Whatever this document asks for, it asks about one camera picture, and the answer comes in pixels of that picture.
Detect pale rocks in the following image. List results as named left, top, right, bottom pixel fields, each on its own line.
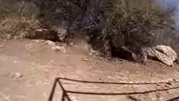
left=41, top=39, right=68, bottom=54

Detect large dense green bush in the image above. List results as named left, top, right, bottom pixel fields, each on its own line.
left=0, top=0, right=179, bottom=69

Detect brown boulder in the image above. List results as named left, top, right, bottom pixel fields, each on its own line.
left=28, top=26, right=63, bottom=44

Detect large pale boulder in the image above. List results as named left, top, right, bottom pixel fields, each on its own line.
left=141, top=42, right=179, bottom=69

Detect dry brown scrub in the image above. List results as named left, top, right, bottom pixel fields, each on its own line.
left=0, top=0, right=42, bottom=44

